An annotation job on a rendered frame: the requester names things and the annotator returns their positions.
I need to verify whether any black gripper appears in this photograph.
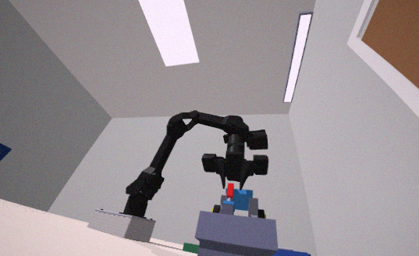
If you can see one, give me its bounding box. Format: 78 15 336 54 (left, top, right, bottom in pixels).
201 141 269 190

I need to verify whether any green tray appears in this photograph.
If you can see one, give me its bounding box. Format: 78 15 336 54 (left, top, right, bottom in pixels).
183 242 199 254

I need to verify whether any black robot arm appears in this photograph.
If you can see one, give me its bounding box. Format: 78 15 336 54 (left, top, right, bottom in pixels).
119 110 268 219

